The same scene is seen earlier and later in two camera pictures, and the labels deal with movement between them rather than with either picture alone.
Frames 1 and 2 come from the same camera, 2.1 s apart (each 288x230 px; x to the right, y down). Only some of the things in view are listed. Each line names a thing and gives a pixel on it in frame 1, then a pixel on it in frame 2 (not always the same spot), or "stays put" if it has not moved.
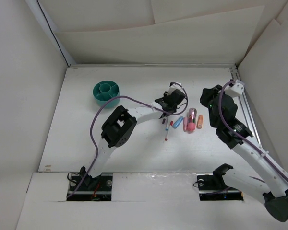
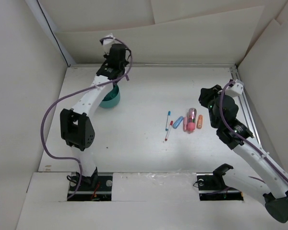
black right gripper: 209,93 stays put
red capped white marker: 171,123 stays put
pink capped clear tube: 192,120 stays put
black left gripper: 165,95 to 126,63
